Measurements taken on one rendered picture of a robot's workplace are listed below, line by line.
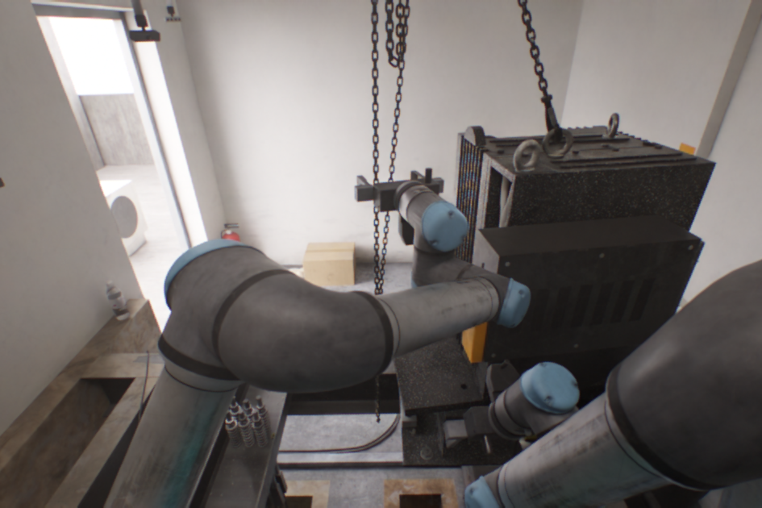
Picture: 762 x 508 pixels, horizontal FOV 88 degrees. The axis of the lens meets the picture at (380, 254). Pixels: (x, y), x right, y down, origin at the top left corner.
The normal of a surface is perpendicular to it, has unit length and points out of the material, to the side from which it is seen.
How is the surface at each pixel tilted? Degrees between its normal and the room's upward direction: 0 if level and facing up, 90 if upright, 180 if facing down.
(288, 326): 44
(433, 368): 0
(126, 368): 0
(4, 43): 90
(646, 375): 66
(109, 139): 90
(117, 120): 90
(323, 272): 90
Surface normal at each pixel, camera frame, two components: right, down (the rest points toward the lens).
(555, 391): 0.15, -0.61
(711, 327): -0.81, -0.54
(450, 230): 0.30, 0.43
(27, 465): 1.00, -0.02
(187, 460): 0.64, 0.29
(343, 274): 0.01, 0.49
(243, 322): -0.31, -0.28
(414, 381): -0.03, -0.87
